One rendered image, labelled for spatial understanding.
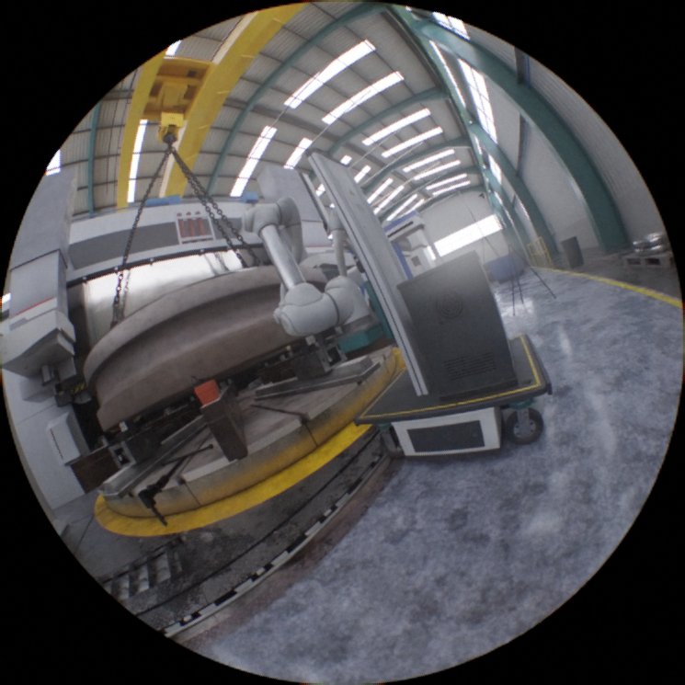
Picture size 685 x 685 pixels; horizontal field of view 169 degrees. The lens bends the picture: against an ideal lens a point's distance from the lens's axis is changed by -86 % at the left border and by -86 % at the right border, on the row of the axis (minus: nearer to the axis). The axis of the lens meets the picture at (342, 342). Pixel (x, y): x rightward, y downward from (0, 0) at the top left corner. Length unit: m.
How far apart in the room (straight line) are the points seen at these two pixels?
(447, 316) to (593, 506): 0.88
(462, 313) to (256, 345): 1.83
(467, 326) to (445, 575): 0.84
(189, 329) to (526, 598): 2.69
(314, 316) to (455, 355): 0.57
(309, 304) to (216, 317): 1.58
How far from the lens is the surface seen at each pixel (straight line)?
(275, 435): 1.71
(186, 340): 2.39
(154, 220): 8.70
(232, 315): 2.42
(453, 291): 0.87
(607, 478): 1.01
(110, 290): 5.93
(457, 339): 0.90
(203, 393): 1.59
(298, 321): 0.92
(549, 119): 9.10
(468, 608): 0.79
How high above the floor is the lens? 0.77
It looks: 3 degrees down
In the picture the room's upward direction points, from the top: 24 degrees counter-clockwise
